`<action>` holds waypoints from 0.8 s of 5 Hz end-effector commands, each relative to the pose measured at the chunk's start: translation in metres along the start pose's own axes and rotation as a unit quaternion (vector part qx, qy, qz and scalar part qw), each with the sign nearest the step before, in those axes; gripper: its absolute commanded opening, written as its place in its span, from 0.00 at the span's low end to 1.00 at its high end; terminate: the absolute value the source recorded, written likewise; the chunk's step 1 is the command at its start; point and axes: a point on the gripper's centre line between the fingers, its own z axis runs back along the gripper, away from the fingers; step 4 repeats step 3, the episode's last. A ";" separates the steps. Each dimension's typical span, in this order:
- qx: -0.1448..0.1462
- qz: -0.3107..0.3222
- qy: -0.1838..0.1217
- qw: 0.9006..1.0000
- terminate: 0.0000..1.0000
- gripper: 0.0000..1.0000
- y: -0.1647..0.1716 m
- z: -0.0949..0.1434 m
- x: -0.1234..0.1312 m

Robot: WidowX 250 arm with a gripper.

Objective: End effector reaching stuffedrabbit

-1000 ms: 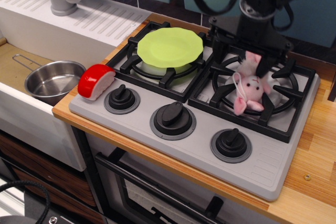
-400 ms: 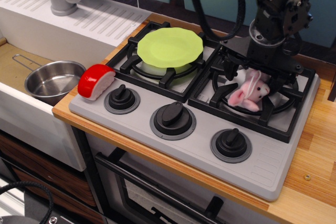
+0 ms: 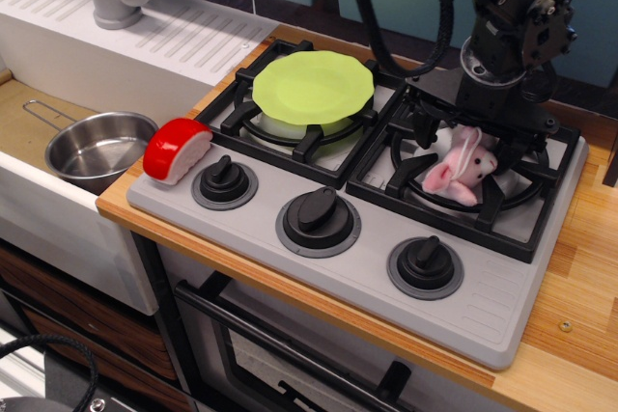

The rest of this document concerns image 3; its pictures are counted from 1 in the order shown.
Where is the pink stuffed rabbit toy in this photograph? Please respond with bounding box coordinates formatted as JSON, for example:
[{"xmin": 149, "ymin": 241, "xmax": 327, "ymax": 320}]
[{"xmin": 421, "ymin": 125, "xmax": 498, "ymax": 206}]

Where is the black left burner grate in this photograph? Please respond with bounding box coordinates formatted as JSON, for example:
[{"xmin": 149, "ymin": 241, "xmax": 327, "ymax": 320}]
[{"xmin": 197, "ymin": 40, "xmax": 406, "ymax": 188}]

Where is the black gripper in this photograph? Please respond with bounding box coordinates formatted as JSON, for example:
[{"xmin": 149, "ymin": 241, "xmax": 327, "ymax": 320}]
[{"xmin": 409, "ymin": 69, "xmax": 560, "ymax": 176}]

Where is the black stove knob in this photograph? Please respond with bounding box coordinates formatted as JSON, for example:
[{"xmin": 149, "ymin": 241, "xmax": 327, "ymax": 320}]
[
  {"xmin": 275, "ymin": 187, "xmax": 361, "ymax": 259},
  {"xmin": 191, "ymin": 155, "xmax": 259, "ymax": 211},
  {"xmin": 387, "ymin": 235, "xmax": 464, "ymax": 301}
]

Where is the black right stove knob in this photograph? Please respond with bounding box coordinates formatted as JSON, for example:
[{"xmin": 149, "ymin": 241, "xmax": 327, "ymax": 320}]
[{"xmin": 387, "ymin": 235, "xmax": 464, "ymax": 301}]

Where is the green plastic plate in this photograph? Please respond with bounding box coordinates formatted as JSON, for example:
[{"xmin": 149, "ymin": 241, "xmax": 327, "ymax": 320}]
[{"xmin": 252, "ymin": 51, "xmax": 375, "ymax": 125}]

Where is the black burner grate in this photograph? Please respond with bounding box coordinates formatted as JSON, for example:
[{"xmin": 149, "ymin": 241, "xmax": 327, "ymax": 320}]
[
  {"xmin": 197, "ymin": 40, "xmax": 406, "ymax": 188},
  {"xmin": 346, "ymin": 90, "xmax": 587, "ymax": 262}
]

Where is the white toy sink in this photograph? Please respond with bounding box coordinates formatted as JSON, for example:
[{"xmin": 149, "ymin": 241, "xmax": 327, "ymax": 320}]
[{"xmin": 1, "ymin": 0, "xmax": 276, "ymax": 316}]

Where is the grey toy stove top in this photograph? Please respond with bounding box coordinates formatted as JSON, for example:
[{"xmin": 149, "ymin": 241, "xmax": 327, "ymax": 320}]
[{"xmin": 126, "ymin": 40, "xmax": 591, "ymax": 372}]

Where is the black braided cable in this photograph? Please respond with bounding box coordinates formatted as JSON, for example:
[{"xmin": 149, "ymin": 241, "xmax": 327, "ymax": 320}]
[{"xmin": 0, "ymin": 333, "xmax": 98, "ymax": 412}]

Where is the small steel saucepan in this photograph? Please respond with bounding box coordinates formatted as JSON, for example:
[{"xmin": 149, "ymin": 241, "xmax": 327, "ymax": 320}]
[{"xmin": 22, "ymin": 99, "xmax": 158, "ymax": 195}]

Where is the black right burner grate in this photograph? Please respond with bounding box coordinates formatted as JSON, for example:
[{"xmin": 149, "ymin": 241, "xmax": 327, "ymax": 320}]
[{"xmin": 346, "ymin": 90, "xmax": 587, "ymax": 262}]

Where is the black left stove knob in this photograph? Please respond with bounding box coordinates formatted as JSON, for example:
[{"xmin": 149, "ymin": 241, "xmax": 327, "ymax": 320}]
[{"xmin": 191, "ymin": 155, "xmax": 259, "ymax": 211}]

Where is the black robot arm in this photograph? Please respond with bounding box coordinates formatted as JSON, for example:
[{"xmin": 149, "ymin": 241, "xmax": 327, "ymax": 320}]
[{"xmin": 447, "ymin": 0, "xmax": 577, "ymax": 173}]

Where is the black middle stove knob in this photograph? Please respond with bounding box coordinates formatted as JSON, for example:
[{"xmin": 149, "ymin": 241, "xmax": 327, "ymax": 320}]
[{"xmin": 275, "ymin": 187, "xmax": 361, "ymax": 259}]

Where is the black oven door handle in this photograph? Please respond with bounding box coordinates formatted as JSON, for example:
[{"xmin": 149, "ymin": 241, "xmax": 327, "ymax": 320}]
[{"xmin": 174, "ymin": 272, "xmax": 411, "ymax": 411}]

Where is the wooden drawer front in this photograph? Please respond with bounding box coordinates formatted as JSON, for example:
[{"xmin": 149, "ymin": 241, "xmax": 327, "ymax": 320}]
[{"xmin": 0, "ymin": 243, "xmax": 194, "ymax": 412}]

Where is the toy oven door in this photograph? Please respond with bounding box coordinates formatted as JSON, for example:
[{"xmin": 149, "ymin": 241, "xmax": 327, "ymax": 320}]
[{"xmin": 174, "ymin": 270, "xmax": 484, "ymax": 412}]

